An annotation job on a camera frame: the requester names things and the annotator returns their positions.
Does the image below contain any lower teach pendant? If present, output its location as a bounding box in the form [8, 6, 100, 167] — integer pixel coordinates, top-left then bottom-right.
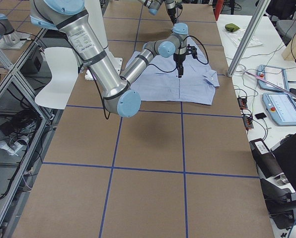
[262, 93, 296, 126]

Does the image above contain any white power strip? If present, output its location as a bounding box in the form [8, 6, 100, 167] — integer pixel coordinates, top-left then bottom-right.
[0, 139, 28, 156]

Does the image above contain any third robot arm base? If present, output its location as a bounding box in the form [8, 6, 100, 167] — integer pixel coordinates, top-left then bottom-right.
[0, 13, 31, 50]

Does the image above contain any clear plastic bag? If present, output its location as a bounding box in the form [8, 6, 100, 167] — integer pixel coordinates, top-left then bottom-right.
[226, 31, 264, 47]

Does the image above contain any small black device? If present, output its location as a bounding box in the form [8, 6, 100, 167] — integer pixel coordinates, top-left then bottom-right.
[255, 113, 267, 119]

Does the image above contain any black machine with label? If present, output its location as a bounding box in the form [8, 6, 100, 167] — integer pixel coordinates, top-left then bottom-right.
[249, 138, 296, 229]

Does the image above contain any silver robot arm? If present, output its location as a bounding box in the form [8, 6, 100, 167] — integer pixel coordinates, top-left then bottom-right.
[139, 0, 183, 25]
[30, 0, 188, 117]

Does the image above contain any white plastic chair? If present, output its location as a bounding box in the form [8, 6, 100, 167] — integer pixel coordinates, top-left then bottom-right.
[35, 47, 78, 110]

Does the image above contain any upper teach pendant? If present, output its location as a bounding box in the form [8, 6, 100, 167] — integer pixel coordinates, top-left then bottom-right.
[255, 64, 296, 94]

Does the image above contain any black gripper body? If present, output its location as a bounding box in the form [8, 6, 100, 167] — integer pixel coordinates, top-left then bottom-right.
[173, 46, 187, 68]
[166, 7, 180, 20]

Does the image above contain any orange circuit board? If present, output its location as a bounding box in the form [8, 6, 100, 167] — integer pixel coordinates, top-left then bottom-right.
[242, 114, 254, 131]
[237, 97, 248, 110]

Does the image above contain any red fire extinguisher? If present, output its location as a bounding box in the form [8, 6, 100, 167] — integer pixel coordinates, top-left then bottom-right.
[214, 0, 224, 21]

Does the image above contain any green cloth bundle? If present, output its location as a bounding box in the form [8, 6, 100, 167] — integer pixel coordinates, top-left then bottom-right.
[224, 23, 240, 33]

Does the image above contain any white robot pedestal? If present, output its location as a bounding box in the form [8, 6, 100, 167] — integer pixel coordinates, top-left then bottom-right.
[84, 0, 123, 74]

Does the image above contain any aluminium frame rack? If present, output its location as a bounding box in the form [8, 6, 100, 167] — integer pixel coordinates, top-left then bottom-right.
[0, 30, 69, 238]

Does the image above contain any aluminium frame post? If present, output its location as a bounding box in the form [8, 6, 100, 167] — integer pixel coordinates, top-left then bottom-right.
[227, 0, 270, 77]

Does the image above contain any light blue striped shirt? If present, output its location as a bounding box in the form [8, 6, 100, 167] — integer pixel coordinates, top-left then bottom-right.
[131, 49, 220, 105]

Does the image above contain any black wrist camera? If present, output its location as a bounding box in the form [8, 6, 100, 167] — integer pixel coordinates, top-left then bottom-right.
[186, 45, 198, 59]

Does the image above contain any teach pendant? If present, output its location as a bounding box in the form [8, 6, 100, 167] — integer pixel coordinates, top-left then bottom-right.
[255, 64, 296, 94]
[262, 93, 296, 126]

